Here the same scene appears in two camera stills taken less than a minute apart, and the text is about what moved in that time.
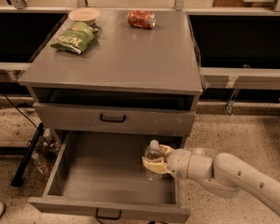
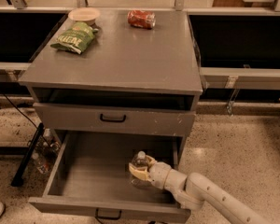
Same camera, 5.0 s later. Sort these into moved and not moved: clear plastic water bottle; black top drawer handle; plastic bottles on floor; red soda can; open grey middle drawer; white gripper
Moved: white gripper; clear plastic water bottle
Not moved: black top drawer handle; open grey middle drawer; plastic bottles on floor; red soda can
